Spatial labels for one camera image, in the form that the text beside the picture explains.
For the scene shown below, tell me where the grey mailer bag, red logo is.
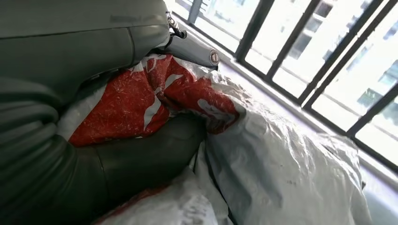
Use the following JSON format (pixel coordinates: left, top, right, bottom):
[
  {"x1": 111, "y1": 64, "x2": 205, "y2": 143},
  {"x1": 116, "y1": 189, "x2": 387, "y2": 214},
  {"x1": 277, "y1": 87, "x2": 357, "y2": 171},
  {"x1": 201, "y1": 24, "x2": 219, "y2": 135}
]
[{"x1": 57, "y1": 52, "x2": 373, "y2": 225}]

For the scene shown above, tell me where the dark window frame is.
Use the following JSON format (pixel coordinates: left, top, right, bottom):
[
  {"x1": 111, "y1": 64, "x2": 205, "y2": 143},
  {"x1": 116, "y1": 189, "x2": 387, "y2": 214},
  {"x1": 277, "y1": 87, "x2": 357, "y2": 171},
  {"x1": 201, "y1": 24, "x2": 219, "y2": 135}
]
[{"x1": 172, "y1": 0, "x2": 398, "y2": 174}]

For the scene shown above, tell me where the large grey mailer bag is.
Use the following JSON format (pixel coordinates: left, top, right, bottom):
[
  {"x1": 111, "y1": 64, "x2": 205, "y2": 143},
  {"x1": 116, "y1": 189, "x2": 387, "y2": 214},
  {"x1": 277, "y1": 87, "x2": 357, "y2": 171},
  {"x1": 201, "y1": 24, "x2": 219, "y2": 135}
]
[{"x1": 93, "y1": 167, "x2": 234, "y2": 225}]

